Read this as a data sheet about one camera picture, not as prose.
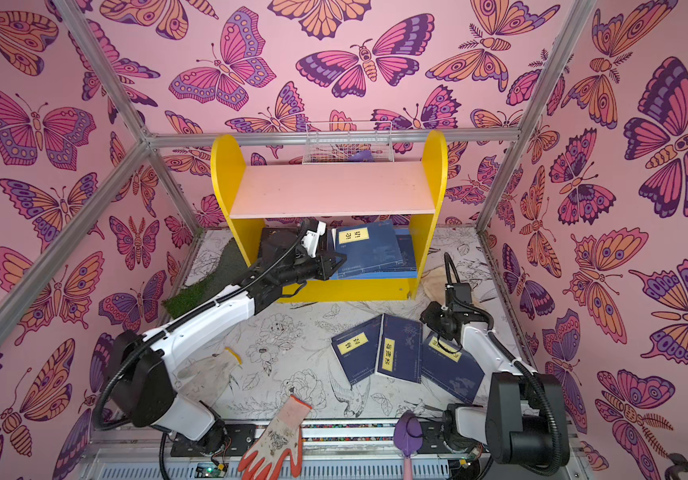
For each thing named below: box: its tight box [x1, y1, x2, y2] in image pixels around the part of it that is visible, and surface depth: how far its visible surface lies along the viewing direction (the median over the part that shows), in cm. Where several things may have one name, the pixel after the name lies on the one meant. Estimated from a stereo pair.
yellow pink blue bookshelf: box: [210, 132, 449, 302], surface depth 78 cm
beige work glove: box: [421, 264, 446, 306], surface depth 103 cm
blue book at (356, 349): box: [331, 314, 382, 385], surface depth 88 cm
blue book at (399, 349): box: [375, 313, 423, 384], surface depth 87 cm
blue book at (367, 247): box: [336, 220, 403, 277], surface depth 80 cm
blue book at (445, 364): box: [421, 332, 485, 404], surface depth 85 cm
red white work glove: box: [238, 395, 313, 480], surface depth 73 cm
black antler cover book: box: [258, 227, 302, 270], surface depth 61 cm
